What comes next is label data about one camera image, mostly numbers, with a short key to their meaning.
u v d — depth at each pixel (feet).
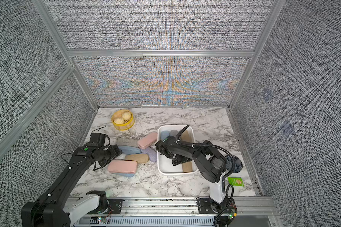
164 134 3.19
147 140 3.07
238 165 2.73
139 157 2.88
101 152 2.26
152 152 2.94
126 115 3.49
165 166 2.86
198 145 1.72
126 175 2.72
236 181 2.62
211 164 1.62
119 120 3.39
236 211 2.28
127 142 3.12
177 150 1.94
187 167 2.74
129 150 2.89
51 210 1.26
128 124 3.40
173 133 3.22
